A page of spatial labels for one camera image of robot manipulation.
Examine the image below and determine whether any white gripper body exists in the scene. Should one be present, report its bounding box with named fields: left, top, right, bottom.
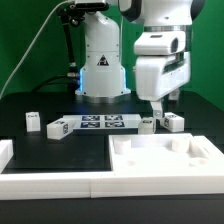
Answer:
left=134, top=31, right=190, bottom=101

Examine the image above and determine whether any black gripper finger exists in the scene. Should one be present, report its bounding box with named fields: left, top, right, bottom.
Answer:
left=168, top=89, right=180, bottom=101
left=150, top=100, right=164, bottom=119

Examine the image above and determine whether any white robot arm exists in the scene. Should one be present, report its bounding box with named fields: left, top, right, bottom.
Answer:
left=75, top=0, right=205, bottom=119

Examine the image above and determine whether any white tag base sheet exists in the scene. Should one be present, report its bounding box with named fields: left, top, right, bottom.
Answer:
left=64, top=114, right=141, bottom=130

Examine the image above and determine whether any white left fence block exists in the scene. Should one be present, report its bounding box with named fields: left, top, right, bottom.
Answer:
left=0, top=140, right=13, bottom=174

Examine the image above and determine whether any grey cable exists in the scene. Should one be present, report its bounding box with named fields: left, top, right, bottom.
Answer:
left=0, top=0, right=76, bottom=99

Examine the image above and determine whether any black cable on table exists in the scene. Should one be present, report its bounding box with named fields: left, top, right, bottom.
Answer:
left=31, top=74, right=81, bottom=93

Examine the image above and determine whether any white front fence rail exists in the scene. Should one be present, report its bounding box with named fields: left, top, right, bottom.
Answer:
left=0, top=169, right=224, bottom=200

